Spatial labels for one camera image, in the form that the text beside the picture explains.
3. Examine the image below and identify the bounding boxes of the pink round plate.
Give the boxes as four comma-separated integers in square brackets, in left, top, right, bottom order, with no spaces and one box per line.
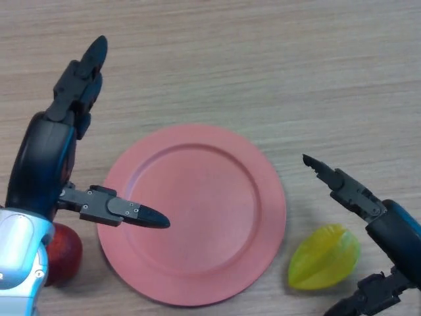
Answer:
[97,124,287,307]

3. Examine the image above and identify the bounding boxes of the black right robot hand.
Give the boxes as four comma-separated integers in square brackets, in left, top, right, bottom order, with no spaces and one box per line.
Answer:
[302,153,421,316]

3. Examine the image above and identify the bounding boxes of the yellow starfruit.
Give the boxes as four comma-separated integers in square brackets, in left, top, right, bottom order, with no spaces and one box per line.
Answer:
[287,223,362,290]

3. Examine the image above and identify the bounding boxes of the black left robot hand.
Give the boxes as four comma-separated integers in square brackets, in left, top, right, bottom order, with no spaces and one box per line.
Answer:
[5,35,171,230]

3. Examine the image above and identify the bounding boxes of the red apple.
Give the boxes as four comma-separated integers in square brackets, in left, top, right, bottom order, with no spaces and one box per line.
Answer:
[44,223,84,288]

